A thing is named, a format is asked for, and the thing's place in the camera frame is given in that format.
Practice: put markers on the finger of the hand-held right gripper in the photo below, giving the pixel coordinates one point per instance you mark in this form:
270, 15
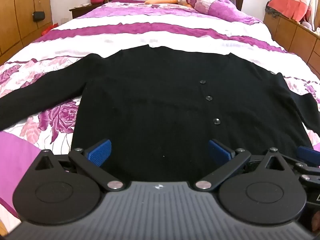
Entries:
308, 153

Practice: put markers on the black button cardigan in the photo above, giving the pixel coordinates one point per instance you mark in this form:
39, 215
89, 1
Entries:
150, 92

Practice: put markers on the red cloth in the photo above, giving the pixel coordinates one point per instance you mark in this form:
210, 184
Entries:
48, 29

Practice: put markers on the wooden wardrobe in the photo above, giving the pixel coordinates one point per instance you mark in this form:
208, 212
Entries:
15, 17

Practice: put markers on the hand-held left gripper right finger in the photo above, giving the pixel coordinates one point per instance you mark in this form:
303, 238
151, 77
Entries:
219, 152

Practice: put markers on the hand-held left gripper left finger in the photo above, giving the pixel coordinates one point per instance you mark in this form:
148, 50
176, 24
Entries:
100, 153

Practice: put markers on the purple floral pillow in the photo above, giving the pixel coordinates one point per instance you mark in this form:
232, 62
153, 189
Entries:
215, 6

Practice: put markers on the cream and coral curtain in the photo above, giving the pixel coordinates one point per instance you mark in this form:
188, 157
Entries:
290, 3

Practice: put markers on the long wooden cabinet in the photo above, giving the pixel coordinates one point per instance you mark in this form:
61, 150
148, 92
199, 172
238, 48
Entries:
287, 36

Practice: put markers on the wooden nightstand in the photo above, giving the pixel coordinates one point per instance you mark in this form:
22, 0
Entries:
82, 11

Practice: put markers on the purple floral bedspread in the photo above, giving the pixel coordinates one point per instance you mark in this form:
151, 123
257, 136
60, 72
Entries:
150, 32

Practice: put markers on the small black pouch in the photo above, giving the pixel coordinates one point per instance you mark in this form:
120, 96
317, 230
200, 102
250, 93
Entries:
38, 16

